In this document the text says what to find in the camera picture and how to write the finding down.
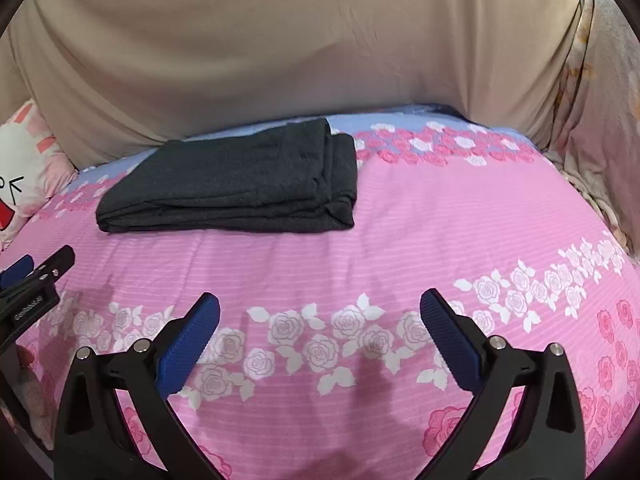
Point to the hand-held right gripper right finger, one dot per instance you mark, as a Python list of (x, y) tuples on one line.
[(452, 345)]

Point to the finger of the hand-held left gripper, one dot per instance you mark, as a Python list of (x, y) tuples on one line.
[(57, 262), (17, 269)]

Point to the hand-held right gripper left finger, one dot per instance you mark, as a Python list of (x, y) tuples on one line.
[(187, 345)]

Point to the dark grey pants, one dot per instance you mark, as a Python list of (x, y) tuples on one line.
[(225, 180)]

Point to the rabbit face pillow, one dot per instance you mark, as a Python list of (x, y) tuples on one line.
[(30, 175)]

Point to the pink floral bed sheet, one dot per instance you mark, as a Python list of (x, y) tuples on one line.
[(350, 260)]

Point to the pale floral blanket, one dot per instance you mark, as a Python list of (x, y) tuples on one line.
[(595, 110)]

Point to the beige cloth cover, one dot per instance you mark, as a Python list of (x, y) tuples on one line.
[(300, 35)]

